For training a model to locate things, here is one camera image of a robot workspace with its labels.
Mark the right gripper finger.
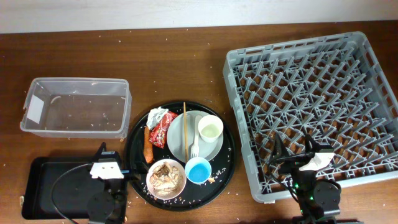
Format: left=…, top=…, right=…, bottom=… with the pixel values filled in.
left=305, top=134, right=325, bottom=152
left=269, top=134, right=290, bottom=162

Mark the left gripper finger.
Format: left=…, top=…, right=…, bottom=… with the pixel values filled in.
left=93, top=142, right=106, bottom=162
left=125, top=146, right=149, bottom=181

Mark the orange carrot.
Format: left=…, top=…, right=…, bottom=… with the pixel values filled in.
left=143, top=126, right=154, bottom=164

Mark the white bowl with food scraps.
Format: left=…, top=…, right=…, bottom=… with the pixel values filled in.
left=146, top=159, right=187, bottom=200

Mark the red snack wrapper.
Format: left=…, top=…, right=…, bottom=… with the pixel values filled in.
left=149, top=111, right=177, bottom=149

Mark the grey round plate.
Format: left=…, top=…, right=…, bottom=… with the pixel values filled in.
left=167, top=110, right=223, bottom=162

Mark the silver foil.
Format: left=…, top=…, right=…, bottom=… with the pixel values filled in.
left=146, top=107, right=169, bottom=130

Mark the white plastic fork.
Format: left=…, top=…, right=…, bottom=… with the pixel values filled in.
left=190, top=115, right=202, bottom=158

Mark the blue plastic cup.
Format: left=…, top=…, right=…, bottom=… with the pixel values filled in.
left=185, top=157, right=211, bottom=185

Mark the white paper cup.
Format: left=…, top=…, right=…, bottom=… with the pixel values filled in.
left=198, top=115, right=224, bottom=143

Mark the wooden chopstick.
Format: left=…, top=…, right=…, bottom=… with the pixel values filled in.
left=183, top=102, right=188, bottom=163

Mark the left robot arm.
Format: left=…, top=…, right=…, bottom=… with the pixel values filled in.
left=87, top=143, right=149, bottom=223

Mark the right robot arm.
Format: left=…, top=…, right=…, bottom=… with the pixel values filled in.
left=267, top=134, right=359, bottom=224

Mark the clear plastic waste bin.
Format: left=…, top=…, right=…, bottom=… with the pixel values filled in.
left=20, top=77, right=132, bottom=139

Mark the black rectangular waste tray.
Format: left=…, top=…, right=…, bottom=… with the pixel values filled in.
left=22, top=157, right=104, bottom=220

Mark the grey plastic dishwasher rack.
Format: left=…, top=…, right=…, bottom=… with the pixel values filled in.
left=223, top=32, right=397, bottom=203

